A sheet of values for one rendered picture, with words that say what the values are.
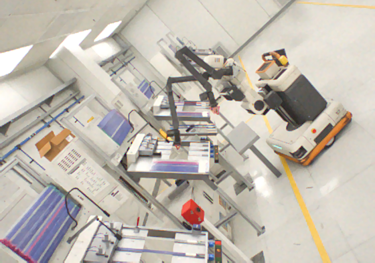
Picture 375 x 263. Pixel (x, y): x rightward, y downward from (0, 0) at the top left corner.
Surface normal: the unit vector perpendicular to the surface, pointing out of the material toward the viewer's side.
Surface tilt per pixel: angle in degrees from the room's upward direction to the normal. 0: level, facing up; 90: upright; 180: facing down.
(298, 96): 90
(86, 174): 88
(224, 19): 90
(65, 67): 90
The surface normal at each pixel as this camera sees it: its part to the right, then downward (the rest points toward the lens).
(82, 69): -0.07, 0.36
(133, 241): 0.05, -0.93
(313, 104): 0.19, 0.11
